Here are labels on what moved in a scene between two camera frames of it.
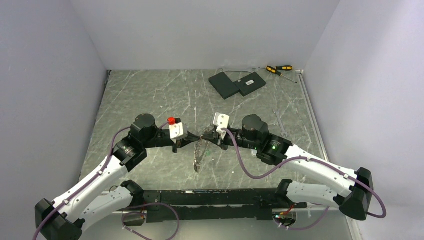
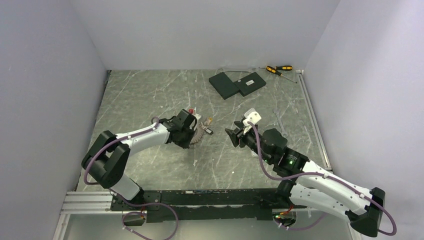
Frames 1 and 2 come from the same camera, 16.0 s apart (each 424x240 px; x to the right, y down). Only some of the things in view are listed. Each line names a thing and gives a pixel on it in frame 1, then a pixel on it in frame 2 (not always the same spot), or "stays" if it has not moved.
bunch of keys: [197, 162] -> [198, 134]
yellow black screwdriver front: [276, 72] stays
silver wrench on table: [283, 132] stays
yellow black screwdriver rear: [281, 67] stays
